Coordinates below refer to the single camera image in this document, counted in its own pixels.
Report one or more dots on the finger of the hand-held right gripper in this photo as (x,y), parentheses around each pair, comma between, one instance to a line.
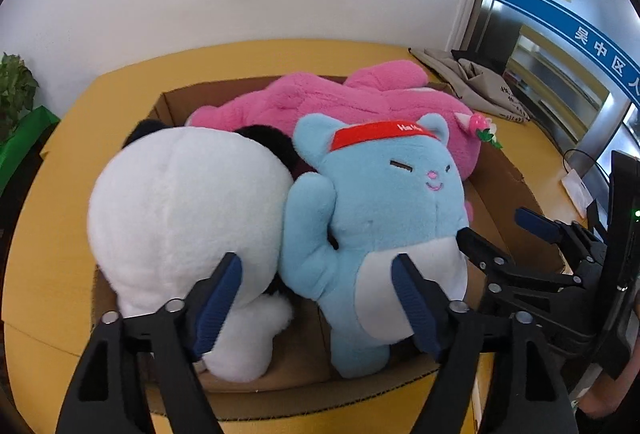
(480,246)
(532,220)

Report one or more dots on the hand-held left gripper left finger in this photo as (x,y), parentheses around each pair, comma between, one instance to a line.
(219,301)

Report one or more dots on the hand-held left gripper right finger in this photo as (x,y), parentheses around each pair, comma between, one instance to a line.
(415,309)

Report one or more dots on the brown cardboard box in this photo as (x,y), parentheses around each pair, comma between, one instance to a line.
(500,179)

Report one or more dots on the blue cat plush toy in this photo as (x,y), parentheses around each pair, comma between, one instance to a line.
(390,214)

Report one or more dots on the white panda plush toy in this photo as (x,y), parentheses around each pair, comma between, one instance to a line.
(185,204)

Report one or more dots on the person's right forearm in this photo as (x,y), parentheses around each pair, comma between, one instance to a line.
(605,401)

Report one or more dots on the beige cloth bag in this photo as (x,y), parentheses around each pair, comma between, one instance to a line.
(480,89)

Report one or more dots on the blue door banner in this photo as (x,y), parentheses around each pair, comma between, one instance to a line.
(550,9)

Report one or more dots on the pink plush toy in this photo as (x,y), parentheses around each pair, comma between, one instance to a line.
(325,99)

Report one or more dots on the green leafy plant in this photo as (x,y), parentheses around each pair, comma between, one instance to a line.
(15,84)

